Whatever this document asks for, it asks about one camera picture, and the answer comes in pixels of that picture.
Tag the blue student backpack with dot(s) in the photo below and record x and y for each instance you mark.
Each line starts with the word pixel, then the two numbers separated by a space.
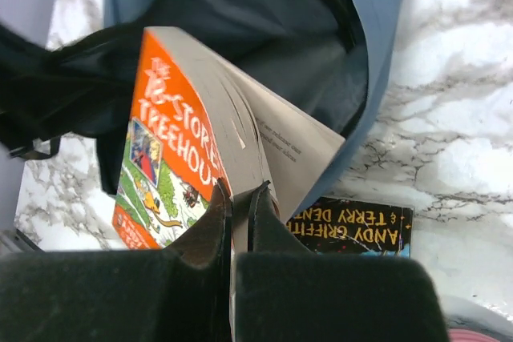
pixel 330 58

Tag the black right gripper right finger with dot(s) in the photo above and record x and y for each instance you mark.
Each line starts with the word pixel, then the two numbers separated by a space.
pixel 284 292

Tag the pink pencil case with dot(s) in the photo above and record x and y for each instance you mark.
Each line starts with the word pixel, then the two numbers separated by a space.
pixel 467 335

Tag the black storey treehouse book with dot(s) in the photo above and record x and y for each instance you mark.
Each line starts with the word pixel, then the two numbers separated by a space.
pixel 334 225

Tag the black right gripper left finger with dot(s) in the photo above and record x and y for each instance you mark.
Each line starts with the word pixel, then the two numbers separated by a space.
pixel 178 293

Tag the orange storey treehouse book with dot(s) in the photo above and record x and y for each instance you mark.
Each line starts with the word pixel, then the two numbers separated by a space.
pixel 196 119

